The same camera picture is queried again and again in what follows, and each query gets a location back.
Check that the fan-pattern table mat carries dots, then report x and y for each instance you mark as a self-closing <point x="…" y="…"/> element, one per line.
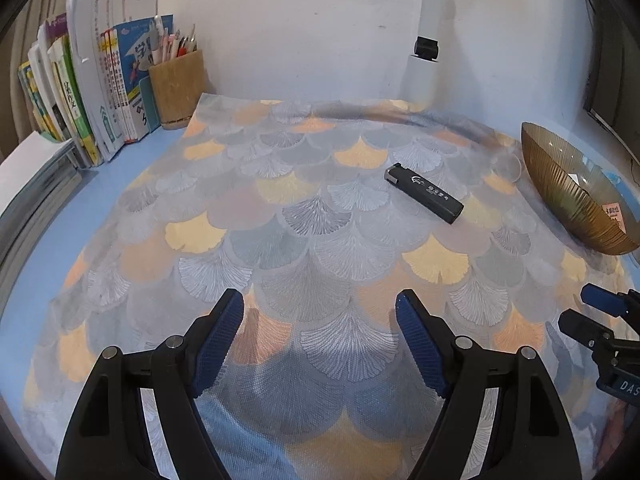
<point x="200" y="240"/>

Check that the bundle of pens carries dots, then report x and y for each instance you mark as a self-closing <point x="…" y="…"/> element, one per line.
<point x="172" y="42"/>

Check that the person's right hand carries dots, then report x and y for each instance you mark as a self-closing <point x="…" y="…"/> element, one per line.
<point x="617" y="427"/>

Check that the clear round coaster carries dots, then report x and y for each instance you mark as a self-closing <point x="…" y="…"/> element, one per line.
<point x="509" y="167"/>

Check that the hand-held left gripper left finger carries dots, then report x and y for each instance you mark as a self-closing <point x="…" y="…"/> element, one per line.
<point x="220" y="345"/>

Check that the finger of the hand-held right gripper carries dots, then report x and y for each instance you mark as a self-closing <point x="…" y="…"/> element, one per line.
<point x="602" y="300"/>
<point x="582" y="327"/>

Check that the brown pen holder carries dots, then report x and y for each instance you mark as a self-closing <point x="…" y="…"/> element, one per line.
<point x="177" y="92"/>

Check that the blue bookend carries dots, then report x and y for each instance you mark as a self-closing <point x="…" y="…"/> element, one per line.
<point x="150" y="107"/>

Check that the row of upright books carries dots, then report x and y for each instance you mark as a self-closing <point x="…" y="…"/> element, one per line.
<point x="90" y="75"/>

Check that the black lighter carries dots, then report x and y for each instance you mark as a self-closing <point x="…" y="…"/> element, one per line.
<point x="425" y="193"/>

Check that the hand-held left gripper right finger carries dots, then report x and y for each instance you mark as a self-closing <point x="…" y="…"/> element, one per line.
<point x="417" y="345"/>

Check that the orange small packet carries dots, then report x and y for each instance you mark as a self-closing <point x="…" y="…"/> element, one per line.
<point x="615" y="216"/>

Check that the black monitor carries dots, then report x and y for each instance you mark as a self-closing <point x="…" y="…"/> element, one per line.
<point x="615" y="70"/>

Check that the brown ribbed glass bowl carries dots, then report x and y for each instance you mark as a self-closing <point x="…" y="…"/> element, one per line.
<point x="565" y="195"/>

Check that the stack of white papers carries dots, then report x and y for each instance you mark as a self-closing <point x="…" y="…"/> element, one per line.
<point x="30" y="185"/>

